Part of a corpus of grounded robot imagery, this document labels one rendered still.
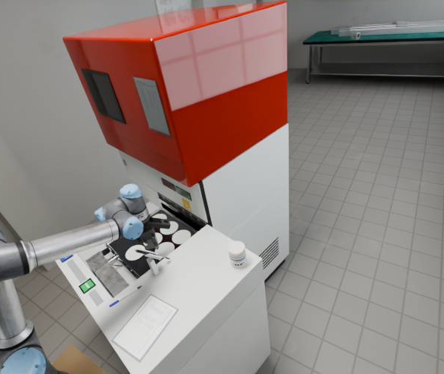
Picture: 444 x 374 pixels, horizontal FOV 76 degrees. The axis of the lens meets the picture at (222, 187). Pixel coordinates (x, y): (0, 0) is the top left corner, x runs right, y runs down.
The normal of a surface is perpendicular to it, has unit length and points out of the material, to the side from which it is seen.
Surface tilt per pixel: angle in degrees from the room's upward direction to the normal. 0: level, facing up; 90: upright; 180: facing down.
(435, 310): 0
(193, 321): 0
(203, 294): 0
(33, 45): 90
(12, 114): 90
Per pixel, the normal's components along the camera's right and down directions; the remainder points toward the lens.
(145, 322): -0.15, -0.80
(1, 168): 0.84, 0.22
